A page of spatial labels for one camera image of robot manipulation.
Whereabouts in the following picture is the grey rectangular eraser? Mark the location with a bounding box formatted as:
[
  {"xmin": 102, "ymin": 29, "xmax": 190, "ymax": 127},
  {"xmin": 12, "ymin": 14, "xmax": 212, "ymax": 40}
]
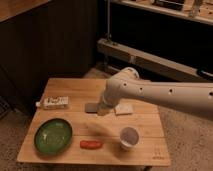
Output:
[{"xmin": 85, "ymin": 103, "xmax": 98, "ymax": 113}]

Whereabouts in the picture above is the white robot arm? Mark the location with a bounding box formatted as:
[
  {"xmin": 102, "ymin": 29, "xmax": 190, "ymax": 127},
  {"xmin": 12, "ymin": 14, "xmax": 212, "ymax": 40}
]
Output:
[{"xmin": 99, "ymin": 67, "xmax": 213, "ymax": 121}]

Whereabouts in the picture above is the white ceramic cup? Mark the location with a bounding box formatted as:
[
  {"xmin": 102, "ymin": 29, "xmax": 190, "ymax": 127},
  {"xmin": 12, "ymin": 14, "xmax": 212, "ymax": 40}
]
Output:
[{"xmin": 119, "ymin": 127, "xmax": 139, "ymax": 151}]

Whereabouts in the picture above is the white square sponge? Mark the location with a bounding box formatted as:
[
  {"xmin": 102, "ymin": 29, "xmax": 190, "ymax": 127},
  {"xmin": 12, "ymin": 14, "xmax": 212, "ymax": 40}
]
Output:
[{"xmin": 114, "ymin": 103, "xmax": 133, "ymax": 115}]

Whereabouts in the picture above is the orange carrot toy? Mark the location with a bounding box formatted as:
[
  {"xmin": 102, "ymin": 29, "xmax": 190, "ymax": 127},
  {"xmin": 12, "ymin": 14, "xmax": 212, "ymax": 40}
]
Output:
[{"xmin": 80, "ymin": 140, "xmax": 103, "ymax": 149}]

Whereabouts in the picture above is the small wooden table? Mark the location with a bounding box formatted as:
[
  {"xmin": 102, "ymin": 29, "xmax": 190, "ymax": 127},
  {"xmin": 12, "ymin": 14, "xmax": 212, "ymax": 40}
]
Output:
[{"xmin": 17, "ymin": 78, "xmax": 170, "ymax": 166}]

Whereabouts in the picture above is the white toothpaste tube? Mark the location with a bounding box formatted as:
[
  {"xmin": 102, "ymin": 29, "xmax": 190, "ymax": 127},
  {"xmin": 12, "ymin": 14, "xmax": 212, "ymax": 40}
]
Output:
[{"xmin": 35, "ymin": 96, "xmax": 69, "ymax": 109}]

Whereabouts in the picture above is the green plate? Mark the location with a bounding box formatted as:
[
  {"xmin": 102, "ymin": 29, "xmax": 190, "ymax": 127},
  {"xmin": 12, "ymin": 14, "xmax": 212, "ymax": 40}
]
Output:
[{"xmin": 34, "ymin": 118, "xmax": 73, "ymax": 156}]

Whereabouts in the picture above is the long wooden bench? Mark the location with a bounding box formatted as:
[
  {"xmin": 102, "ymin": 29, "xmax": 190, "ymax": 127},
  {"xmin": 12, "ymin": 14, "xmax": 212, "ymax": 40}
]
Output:
[{"xmin": 97, "ymin": 38, "xmax": 209, "ymax": 83}]

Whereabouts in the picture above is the metal pole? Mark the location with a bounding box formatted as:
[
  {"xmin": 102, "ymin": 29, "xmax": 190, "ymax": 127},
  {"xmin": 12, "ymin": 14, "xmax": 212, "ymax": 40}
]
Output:
[{"xmin": 107, "ymin": 0, "xmax": 111, "ymax": 42}]

